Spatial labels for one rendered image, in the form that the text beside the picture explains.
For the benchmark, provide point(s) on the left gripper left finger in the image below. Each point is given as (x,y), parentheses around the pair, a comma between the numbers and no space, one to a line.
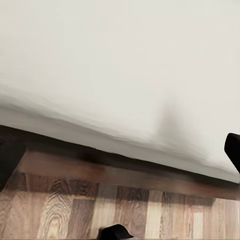
(12,149)

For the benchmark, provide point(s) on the bed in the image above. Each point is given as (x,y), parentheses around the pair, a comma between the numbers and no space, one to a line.
(136,93)

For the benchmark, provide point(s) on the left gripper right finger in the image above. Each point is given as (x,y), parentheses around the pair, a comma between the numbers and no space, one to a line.
(232,149)

